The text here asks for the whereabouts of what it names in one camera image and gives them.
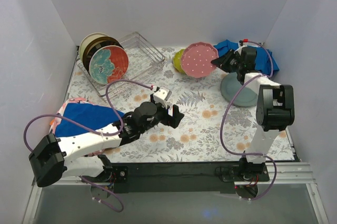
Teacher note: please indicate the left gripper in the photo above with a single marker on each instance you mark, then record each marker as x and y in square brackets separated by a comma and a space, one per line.
[170, 118]

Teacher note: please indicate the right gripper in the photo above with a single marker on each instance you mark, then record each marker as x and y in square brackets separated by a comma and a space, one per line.
[231, 61]

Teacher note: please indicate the grey-blue plate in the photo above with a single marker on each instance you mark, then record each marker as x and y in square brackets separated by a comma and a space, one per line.
[230, 86]

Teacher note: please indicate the pink polka dot plate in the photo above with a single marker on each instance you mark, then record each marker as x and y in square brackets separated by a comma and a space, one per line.
[196, 59]

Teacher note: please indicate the green polka dot plate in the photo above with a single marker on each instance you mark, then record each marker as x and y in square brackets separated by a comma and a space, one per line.
[176, 61]

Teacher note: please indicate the red blue floral plate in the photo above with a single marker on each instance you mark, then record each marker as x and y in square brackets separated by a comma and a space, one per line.
[108, 64]

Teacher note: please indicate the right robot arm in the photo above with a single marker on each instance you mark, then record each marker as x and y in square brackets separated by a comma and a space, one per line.
[274, 112]

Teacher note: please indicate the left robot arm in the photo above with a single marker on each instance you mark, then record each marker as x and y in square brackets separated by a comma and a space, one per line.
[55, 158]

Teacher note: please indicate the floral tablecloth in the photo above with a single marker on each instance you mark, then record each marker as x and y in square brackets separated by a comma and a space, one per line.
[211, 130]

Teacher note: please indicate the blue cloth at back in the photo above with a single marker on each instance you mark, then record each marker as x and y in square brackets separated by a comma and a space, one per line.
[264, 61]

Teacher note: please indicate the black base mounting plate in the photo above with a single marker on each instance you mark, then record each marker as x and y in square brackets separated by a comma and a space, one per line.
[184, 176]

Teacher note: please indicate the dark brown plate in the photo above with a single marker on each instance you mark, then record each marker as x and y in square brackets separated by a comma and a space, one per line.
[101, 44]

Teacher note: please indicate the pink patterned cloth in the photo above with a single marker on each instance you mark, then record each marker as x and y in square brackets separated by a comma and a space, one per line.
[59, 113]

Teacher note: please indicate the cream plate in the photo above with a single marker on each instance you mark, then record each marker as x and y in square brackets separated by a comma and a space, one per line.
[91, 41]

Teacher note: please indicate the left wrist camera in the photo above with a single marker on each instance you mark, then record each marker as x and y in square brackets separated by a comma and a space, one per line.
[161, 96]

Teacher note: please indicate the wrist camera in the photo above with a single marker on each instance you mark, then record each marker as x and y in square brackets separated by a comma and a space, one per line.
[242, 43]
[161, 96]

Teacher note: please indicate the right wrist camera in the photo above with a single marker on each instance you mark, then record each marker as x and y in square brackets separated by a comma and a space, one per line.
[242, 43]

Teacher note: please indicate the wire dish rack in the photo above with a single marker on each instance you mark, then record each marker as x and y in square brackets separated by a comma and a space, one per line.
[144, 61]

